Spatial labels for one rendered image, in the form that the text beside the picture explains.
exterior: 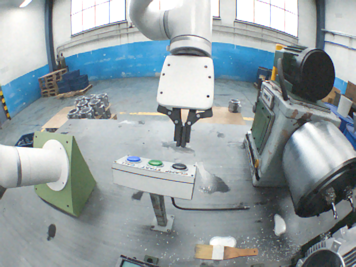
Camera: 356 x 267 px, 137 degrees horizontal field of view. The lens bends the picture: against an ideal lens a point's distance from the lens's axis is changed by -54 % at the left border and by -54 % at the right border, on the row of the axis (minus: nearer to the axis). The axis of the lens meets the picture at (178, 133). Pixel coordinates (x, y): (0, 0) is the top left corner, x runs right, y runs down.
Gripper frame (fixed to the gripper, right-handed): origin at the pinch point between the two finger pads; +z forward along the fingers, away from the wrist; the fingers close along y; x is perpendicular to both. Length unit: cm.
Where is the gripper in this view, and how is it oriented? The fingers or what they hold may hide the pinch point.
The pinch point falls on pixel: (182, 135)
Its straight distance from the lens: 29.6
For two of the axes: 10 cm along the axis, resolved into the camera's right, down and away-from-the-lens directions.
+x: 1.8, -1.0, 9.8
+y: 9.8, 1.1, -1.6
